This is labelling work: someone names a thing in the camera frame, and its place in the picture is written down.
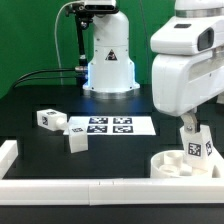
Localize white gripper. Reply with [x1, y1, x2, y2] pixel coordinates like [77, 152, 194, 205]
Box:
[152, 46, 224, 134]

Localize white round stool seat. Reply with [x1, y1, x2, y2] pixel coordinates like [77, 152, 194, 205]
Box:
[150, 150, 214, 179]

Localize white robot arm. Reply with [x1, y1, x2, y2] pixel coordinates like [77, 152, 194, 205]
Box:
[84, 0, 224, 133]

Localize white marker sheet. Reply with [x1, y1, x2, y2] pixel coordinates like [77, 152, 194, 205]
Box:
[69, 116, 156, 136]

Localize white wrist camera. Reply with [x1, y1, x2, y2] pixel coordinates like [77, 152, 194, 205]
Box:
[150, 17, 214, 55]

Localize white U-shaped frame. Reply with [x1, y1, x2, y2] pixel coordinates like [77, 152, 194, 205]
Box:
[0, 140, 224, 205]

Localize black camera on stand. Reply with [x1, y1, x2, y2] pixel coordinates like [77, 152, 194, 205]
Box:
[66, 0, 119, 67]

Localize white camera cable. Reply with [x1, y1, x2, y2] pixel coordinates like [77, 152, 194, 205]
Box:
[54, 0, 84, 86]

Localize black cables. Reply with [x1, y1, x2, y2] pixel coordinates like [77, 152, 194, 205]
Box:
[11, 66, 88, 90]

